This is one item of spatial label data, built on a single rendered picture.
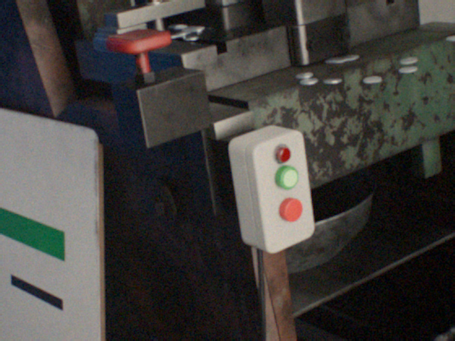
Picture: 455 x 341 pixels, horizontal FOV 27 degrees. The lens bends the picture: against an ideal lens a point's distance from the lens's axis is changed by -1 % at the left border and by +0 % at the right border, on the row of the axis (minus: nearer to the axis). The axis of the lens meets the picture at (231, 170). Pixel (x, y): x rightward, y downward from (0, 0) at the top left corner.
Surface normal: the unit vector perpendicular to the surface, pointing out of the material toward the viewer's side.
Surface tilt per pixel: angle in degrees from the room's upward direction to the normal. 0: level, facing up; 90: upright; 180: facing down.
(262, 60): 90
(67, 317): 78
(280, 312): 90
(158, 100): 90
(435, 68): 90
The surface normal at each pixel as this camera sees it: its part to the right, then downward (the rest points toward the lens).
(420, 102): 0.60, 0.17
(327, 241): 0.50, 0.45
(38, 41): 0.53, -0.11
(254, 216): -0.79, 0.30
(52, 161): -0.76, 0.11
